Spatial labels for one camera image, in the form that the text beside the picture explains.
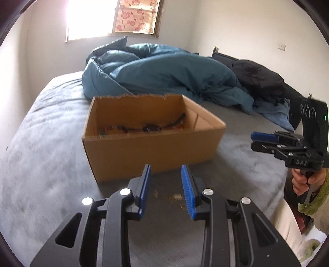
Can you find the floral window curtain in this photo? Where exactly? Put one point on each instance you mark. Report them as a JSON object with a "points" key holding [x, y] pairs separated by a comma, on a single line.
{"points": [[136, 15]]}

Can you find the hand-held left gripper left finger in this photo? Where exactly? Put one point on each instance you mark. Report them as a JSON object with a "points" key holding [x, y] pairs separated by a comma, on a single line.
{"points": [[145, 190]]}

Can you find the person's fluffy green top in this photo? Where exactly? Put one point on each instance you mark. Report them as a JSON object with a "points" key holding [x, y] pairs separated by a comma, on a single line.
{"points": [[312, 244]]}

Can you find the brown cardboard box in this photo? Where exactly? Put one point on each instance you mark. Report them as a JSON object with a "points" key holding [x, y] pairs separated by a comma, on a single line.
{"points": [[154, 151]]}

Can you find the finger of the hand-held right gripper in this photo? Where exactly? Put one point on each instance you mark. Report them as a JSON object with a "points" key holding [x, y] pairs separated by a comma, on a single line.
{"points": [[262, 136], [259, 147]]}

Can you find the teal blue duvet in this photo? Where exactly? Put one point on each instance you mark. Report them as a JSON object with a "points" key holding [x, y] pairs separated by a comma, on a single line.
{"points": [[167, 74]]}

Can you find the black jacket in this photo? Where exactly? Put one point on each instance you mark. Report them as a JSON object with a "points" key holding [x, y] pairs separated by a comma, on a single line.
{"points": [[257, 77]]}

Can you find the light blue cloth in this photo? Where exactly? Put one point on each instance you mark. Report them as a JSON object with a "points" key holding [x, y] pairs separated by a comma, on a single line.
{"points": [[277, 115]]}

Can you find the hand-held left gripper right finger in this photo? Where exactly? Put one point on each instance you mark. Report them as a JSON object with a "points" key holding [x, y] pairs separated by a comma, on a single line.
{"points": [[187, 190]]}

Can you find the person's right forearm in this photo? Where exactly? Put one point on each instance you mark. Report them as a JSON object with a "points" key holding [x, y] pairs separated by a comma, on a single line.
{"points": [[318, 205]]}

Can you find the white wall socket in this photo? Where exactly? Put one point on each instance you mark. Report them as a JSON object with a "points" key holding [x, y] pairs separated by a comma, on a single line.
{"points": [[281, 46]]}

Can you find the person's right hand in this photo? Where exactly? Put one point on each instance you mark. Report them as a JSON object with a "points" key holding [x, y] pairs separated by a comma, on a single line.
{"points": [[299, 183]]}

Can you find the window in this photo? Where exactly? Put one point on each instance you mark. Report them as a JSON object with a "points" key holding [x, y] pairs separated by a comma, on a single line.
{"points": [[87, 20]]}

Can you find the person's white trousers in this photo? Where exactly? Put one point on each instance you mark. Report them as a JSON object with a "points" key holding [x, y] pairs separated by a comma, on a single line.
{"points": [[287, 226]]}

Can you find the black smartwatch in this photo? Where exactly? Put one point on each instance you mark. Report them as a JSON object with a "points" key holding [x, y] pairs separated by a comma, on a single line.
{"points": [[151, 127]]}

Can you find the bed with grey blanket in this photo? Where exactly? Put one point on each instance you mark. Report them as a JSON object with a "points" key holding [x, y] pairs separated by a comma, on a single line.
{"points": [[51, 154]]}

